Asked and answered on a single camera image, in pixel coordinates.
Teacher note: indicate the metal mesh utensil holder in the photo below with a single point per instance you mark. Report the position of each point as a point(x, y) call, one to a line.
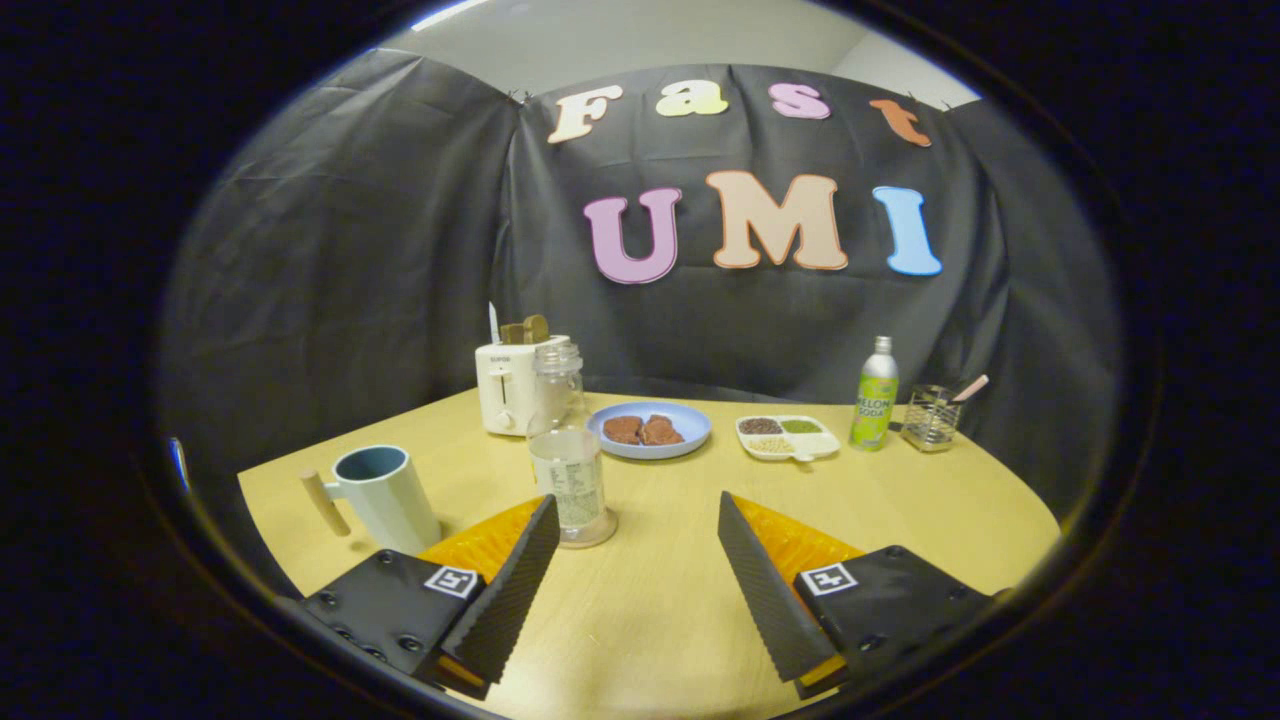
point(930, 425)

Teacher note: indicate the brown toast slice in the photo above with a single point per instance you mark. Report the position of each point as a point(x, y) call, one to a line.
point(512, 333)
point(536, 329)

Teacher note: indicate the green beans heap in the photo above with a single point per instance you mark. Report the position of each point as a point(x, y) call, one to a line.
point(801, 426)

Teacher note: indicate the brown bread piece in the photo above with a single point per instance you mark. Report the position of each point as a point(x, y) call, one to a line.
point(662, 431)
point(622, 430)

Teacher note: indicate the white divided dish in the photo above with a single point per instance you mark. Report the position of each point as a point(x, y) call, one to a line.
point(822, 443)

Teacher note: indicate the white toaster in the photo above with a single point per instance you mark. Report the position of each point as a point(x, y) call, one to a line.
point(503, 385)

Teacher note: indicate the brown beans heap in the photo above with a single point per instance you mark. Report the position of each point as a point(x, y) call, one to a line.
point(760, 426)

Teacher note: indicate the green soda bottle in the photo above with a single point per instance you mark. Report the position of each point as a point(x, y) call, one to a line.
point(874, 405)

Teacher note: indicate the black backdrop cloth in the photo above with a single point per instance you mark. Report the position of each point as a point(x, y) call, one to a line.
point(350, 250)

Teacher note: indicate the blue plate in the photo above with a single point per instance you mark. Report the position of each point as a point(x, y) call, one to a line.
point(692, 425)

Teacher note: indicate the yellow beans heap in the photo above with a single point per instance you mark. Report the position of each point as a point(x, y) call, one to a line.
point(771, 445)

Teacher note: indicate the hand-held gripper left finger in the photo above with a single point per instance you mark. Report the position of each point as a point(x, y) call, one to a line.
point(510, 590)

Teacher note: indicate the clear plastic juice bottle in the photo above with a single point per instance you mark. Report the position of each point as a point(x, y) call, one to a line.
point(568, 480)

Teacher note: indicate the wooden table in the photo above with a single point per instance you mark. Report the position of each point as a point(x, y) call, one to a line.
point(660, 600)

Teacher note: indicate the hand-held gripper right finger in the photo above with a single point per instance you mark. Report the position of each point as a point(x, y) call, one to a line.
point(765, 590)

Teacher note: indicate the blue object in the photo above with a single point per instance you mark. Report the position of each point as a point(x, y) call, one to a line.
point(178, 463)

